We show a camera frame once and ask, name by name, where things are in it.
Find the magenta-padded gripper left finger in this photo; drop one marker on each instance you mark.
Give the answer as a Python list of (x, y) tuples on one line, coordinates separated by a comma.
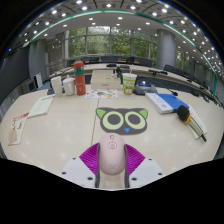
[(88, 160)]

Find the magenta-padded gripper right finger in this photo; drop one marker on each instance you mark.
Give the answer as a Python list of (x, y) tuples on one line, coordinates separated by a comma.
[(135, 160)]

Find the pink computer mouse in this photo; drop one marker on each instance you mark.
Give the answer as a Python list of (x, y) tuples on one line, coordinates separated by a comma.
[(111, 156)]

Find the cat-face mouse pad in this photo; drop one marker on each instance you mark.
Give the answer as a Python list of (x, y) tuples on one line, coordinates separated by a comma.
[(121, 120)]

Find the blue and white book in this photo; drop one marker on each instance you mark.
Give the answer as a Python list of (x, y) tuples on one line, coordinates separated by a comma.
[(166, 102)]

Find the colourful sticker sheet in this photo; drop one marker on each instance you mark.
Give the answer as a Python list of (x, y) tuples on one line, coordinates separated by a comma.
[(101, 94)]

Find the grey desk console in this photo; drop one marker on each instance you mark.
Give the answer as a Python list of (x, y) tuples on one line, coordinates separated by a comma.
[(145, 88)]

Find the green-printed cup with straw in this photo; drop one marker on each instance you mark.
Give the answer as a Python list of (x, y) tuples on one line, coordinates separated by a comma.
[(129, 85)]

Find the white lidded mug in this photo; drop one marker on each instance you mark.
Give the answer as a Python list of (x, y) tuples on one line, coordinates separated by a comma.
[(69, 86)]

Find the white paper sheets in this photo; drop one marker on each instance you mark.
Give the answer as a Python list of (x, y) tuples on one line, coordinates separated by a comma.
[(200, 120)]

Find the red and white leaflet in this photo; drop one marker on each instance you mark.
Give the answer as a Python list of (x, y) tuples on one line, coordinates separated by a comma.
[(18, 128)]

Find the black gooseneck microphone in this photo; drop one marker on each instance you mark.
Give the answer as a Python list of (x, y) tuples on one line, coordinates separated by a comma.
[(174, 93)]

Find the orange drink bottle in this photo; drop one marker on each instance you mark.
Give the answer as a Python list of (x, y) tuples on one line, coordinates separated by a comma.
[(80, 81)]

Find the dark office chairs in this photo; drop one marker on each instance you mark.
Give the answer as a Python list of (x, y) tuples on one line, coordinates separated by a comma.
[(145, 62)]

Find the ceiling lights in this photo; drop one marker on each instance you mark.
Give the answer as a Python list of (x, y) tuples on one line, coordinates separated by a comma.
[(120, 18)]

